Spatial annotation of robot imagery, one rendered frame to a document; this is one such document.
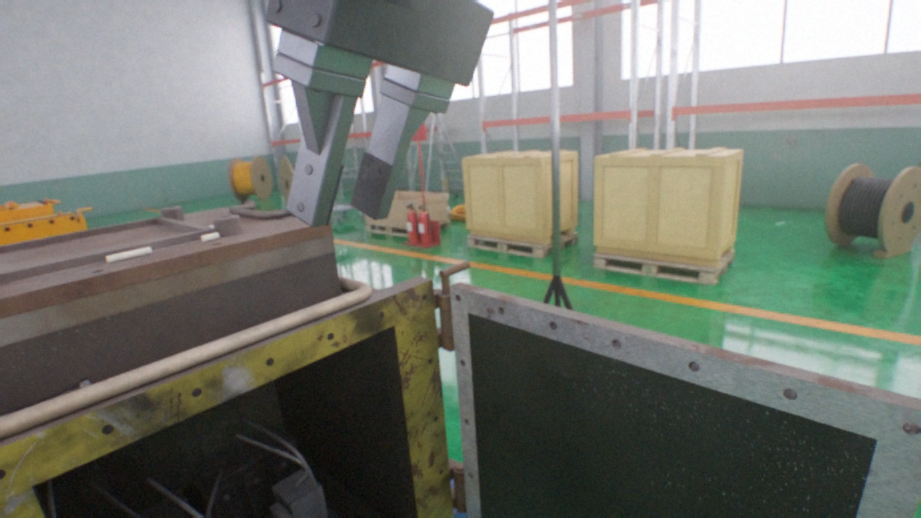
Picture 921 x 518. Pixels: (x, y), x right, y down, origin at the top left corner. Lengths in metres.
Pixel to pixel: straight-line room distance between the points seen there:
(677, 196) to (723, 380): 4.10
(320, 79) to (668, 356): 0.52
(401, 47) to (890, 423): 0.55
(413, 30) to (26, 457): 0.57
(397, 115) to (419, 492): 0.83
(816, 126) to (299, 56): 8.69
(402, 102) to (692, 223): 4.44
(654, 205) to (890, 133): 4.77
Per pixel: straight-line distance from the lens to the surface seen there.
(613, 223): 4.93
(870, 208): 6.16
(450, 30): 0.30
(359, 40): 0.25
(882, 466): 0.63
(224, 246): 0.72
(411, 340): 0.85
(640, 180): 4.76
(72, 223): 3.33
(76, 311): 0.69
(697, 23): 8.33
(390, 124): 0.32
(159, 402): 0.66
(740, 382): 0.62
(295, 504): 1.02
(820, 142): 8.83
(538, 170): 5.27
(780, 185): 8.93
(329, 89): 0.26
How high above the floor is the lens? 1.49
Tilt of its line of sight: 16 degrees down
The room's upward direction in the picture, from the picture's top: 4 degrees counter-clockwise
